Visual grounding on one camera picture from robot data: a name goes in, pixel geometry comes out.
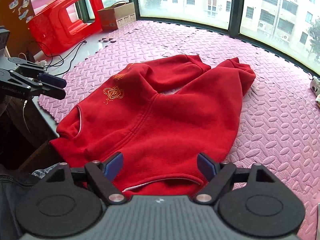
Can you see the panda sticker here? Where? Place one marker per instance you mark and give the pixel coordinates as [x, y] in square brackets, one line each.
[13, 4]

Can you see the red plastic stool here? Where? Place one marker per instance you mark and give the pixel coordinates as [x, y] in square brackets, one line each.
[53, 29]

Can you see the brown cardboard box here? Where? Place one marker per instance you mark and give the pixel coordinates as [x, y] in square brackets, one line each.
[117, 16]

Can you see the red fleece pants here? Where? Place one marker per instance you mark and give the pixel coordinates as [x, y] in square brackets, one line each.
[160, 115]

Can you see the pink foam floor mat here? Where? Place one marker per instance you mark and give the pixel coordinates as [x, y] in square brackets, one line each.
[279, 119]

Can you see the brown wooden cabinet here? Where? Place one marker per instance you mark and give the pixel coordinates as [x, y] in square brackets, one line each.
[15, 21]

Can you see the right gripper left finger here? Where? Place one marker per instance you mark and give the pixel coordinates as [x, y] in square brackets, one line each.
[67, 201]

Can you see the green window frame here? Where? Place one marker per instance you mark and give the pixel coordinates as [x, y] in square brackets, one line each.
[288, 26]

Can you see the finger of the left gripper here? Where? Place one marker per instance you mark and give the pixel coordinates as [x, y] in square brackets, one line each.
[18, 86]
[32, 70]

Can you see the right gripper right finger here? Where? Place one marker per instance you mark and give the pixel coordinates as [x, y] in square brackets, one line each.
[252, 202]

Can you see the loose pink foam pieces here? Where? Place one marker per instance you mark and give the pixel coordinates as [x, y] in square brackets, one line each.
[107, 40]

